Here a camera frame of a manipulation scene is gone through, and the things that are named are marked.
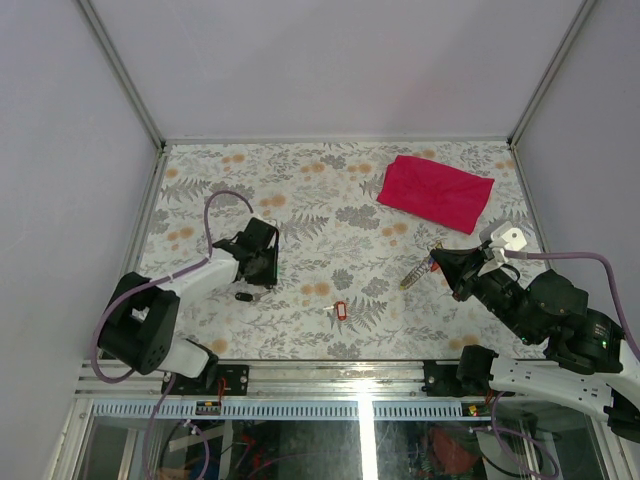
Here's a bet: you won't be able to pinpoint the pink folded cloth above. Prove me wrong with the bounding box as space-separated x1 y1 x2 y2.
377 155 494 235

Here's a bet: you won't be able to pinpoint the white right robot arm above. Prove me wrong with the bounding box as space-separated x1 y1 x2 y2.
429 245 639 442

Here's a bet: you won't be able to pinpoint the white slotted cable duct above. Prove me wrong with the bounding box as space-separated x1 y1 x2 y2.
93 399 490 421

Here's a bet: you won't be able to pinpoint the silver loose keys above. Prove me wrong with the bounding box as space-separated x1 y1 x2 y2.
252 292 270 302

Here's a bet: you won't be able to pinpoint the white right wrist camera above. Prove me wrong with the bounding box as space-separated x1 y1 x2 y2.
479 220 527 263

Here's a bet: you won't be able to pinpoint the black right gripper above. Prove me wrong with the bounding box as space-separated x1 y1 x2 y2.
427 242 536 342

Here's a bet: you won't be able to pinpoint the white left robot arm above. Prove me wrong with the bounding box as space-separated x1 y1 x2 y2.
92 217 280 395

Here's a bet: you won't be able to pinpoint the aluminium mounting rail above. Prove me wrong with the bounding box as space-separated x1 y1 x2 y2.
74 358 612 400

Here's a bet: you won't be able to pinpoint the metal key organiser with rings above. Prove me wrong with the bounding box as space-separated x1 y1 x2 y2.
399 254 440 290

